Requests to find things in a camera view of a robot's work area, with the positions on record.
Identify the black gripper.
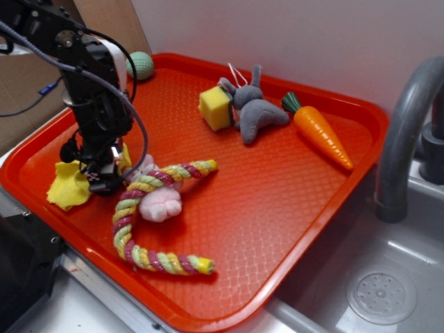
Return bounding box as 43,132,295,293
60,81,133,196

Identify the yellow cloth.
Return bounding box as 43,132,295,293
46,142,133,212

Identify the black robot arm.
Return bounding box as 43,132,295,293
1,1,133,196

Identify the pink plush bunny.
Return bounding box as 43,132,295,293
126,154,182,223

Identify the black box at left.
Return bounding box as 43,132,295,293
1,214,65,332

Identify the green textured ball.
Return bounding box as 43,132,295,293
126,51,154,80

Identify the brown cardboard panel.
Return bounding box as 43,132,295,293
1,45,65,155

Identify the yellow sponge cube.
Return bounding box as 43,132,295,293
198,86,234,132

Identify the wooden board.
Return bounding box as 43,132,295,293
74,0,152,55

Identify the grey plush bunny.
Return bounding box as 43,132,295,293
218,63,290,145

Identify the red plastic tray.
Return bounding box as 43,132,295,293
1,53,388,332

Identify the orange plastic carrot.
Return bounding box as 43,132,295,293
281,92,354,171

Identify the grey toy sink basin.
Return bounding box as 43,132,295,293
266,159,444,333

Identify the round sink drain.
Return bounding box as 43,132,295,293
345,265,418,326

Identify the grey curved faucet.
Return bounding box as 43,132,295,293
375,56,443,223

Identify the multicolour twisted rope toy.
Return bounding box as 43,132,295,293
112,160,218,276

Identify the blue thin cable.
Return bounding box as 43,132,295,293
0,76,64,118

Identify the grey braided cable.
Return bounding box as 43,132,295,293
0,20,150,174

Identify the dark grey faucet handle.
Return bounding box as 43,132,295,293
419,89,443,185

